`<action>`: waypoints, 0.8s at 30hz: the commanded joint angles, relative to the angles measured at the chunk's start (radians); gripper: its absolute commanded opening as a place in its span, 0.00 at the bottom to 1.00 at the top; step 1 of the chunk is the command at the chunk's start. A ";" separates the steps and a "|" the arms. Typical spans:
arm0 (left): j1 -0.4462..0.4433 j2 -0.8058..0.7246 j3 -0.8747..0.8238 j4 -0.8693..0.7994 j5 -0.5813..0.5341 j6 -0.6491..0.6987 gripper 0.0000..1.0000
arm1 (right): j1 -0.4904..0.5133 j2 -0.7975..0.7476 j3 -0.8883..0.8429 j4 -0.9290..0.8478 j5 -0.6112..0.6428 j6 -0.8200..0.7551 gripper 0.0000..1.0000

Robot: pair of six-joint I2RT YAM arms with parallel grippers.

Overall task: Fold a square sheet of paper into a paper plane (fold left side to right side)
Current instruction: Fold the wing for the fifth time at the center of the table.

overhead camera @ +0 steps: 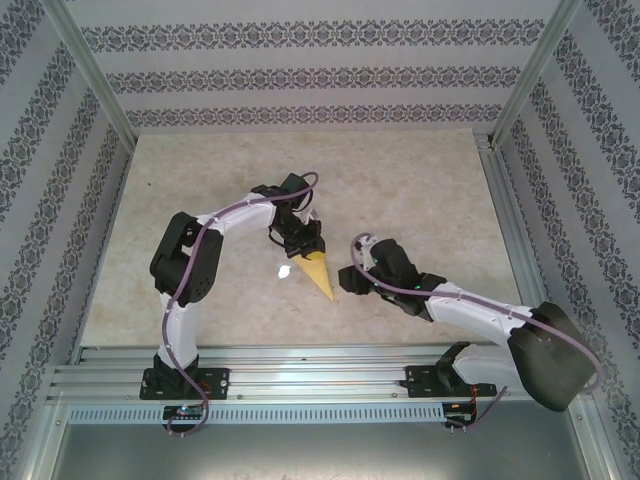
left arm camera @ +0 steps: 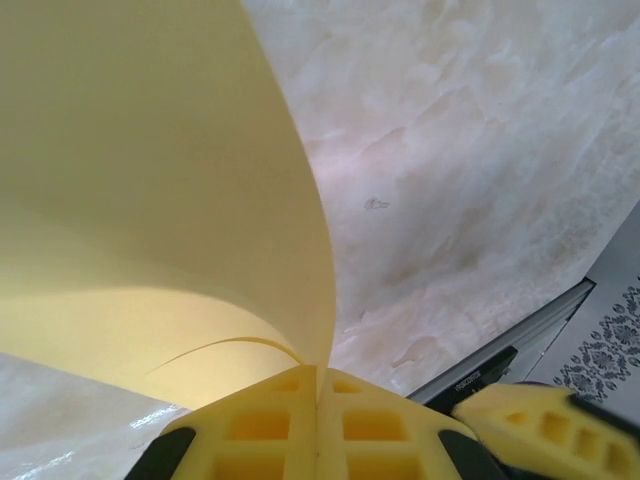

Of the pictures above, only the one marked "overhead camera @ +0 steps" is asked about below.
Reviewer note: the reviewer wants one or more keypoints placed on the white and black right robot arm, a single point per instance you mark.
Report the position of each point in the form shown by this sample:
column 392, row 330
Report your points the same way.
column 470, row 315

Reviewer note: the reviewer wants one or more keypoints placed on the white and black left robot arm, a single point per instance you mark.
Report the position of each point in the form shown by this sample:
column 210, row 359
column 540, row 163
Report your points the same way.
column 240, row 218

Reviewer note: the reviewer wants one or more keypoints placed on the grey metal sheet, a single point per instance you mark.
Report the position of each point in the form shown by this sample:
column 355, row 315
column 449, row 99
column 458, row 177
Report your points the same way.
column 320, row 455

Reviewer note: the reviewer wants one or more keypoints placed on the long aluminium mounting rail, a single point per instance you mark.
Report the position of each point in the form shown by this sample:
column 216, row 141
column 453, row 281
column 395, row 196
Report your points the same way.
column 310, row 375

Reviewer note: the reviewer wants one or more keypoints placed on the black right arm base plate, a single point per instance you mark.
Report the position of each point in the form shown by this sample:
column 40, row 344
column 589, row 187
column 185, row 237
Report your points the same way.
column 420, row 380

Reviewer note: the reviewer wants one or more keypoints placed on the aluminium side rail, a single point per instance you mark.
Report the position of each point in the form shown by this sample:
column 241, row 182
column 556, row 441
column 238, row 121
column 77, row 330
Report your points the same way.
column 520, row 240

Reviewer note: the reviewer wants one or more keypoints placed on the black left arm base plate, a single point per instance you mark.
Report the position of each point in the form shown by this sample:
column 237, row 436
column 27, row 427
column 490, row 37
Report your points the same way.
column 217, row 377

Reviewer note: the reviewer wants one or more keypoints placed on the aluminium frame post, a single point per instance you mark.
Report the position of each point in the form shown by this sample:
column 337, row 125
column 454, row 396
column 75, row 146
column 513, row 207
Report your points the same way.
column 537, row 70
column 90, row 70
column 595, row 440
column 47, row 440

